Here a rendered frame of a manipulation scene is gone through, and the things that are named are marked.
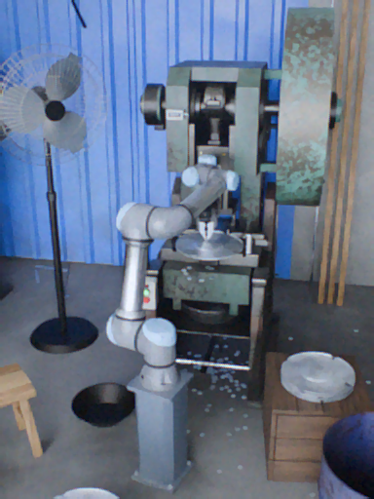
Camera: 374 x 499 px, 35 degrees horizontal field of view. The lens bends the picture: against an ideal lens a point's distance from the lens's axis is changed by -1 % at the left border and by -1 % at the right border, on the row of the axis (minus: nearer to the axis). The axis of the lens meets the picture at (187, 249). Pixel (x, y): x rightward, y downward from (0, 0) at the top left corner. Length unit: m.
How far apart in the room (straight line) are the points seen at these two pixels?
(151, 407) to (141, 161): 2.09
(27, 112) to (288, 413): 1.76
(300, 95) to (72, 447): 1.70
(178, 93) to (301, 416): 1.38
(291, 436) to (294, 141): 1.10
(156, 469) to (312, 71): 1.60
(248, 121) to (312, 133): 0.38
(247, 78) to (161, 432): 1.44
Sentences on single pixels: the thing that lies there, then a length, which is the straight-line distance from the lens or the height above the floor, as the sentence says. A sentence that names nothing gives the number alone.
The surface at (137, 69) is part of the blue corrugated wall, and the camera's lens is 3.84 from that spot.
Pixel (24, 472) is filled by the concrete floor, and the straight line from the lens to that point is 2.60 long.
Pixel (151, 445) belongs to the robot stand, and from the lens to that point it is 2.34.
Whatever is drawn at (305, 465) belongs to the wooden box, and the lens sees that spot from 2.46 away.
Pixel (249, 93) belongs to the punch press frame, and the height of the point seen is 1.41.
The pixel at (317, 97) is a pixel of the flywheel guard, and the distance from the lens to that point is 2.21.
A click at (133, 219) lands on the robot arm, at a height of 1.04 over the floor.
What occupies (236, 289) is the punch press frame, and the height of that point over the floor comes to 0.57.
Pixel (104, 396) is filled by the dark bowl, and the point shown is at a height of 0.02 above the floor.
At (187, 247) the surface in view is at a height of 0.78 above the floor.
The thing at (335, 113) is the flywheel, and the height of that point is 1.33.
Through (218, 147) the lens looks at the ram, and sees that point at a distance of 2.59.
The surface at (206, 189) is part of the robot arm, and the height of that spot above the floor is 1.10.
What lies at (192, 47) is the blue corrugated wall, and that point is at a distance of 3.78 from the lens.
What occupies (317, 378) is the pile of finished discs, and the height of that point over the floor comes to 0.39.
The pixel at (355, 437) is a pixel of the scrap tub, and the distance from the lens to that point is 2.15.
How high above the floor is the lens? 1.73
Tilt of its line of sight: 22 degrees down
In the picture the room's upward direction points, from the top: straight up
